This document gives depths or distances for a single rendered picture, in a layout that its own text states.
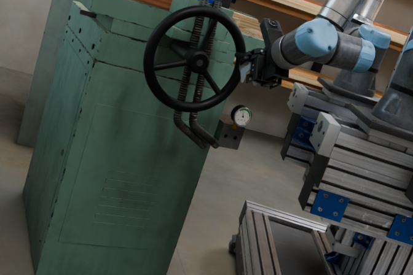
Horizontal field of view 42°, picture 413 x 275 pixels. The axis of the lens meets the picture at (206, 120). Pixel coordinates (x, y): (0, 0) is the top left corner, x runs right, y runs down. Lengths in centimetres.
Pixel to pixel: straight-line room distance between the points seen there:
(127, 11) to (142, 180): 53
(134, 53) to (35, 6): 255
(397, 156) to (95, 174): 87
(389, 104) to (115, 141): 79
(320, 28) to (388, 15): 367
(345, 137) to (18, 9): 304
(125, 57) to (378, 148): 74
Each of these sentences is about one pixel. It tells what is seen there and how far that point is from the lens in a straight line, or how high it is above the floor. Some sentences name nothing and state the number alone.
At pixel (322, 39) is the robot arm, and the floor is 97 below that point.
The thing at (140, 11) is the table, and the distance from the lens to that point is 153.
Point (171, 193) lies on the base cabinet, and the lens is 175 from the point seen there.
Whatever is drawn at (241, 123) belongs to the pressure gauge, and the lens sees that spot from 167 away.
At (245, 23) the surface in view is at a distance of 183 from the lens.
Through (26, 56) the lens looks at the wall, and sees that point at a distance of 412.
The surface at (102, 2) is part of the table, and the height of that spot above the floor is 87.
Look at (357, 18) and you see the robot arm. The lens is 206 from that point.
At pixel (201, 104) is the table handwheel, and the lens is 145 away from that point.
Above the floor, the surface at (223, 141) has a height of 56.
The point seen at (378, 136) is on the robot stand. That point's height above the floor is 78.
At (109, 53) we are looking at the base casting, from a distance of 154.
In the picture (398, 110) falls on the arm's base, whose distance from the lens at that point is 146.
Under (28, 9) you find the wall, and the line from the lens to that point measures 407.
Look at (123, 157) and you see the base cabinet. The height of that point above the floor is 44.
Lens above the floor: 100
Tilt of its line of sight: 13 degrees down
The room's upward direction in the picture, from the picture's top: 19 degrees clockwise
